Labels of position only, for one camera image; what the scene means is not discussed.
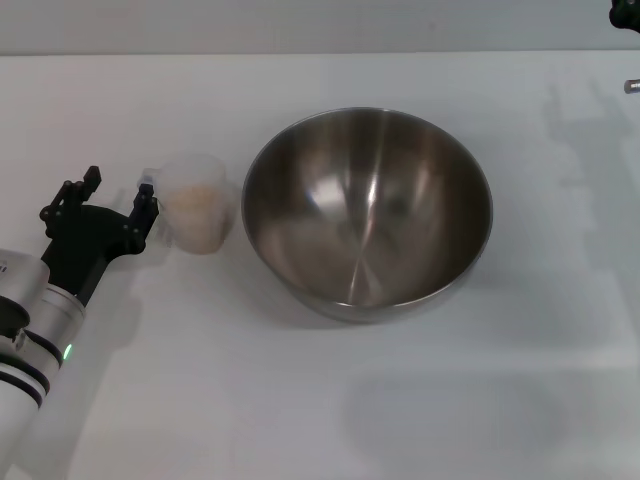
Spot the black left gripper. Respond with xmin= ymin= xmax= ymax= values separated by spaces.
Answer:
xmin=38 ymin=165 xmax=160 ymax=307

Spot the white uncooked rice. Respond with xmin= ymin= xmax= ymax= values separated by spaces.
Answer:
xmin=167 ymin=183 xmax=225 ymax=252

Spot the clear plastic measuring cup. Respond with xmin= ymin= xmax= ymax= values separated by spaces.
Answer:
xmin=139 ymin=153 xmax=237 ymax=255

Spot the stainless steel mixing bowl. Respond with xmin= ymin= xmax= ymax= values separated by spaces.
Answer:
xmin=242 ymin=105 xmax=495 ymax=324

